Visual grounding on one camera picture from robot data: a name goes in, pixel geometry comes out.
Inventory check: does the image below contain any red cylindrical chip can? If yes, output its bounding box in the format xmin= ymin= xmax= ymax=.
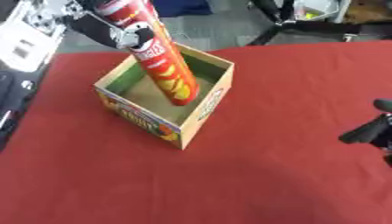
xmin=93 ymin=0 xmax=201 ymax=107

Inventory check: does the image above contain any black equipment beside table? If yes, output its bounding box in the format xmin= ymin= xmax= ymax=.
xmin=0 ymin=69 xmax=40 ymax=152

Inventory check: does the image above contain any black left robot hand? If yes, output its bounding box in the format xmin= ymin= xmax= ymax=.
xmin=61 ymin=0 xmax=157 ymax=50

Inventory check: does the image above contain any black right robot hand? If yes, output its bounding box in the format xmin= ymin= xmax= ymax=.
xmin=337 ymin=98 xmax=392 ymax=168

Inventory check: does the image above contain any dark blue bag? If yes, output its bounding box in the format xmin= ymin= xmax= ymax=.
xmin=151 ymin=0 xmax=214 ymax=18

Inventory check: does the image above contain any open tan cardboard box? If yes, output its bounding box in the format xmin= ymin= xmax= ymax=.
xmin=92 ymin=42 xmax=236 ymax=151

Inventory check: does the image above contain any black tripod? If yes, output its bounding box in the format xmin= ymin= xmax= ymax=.
xmin=246 ymin=0 xmax=392 ymax=46

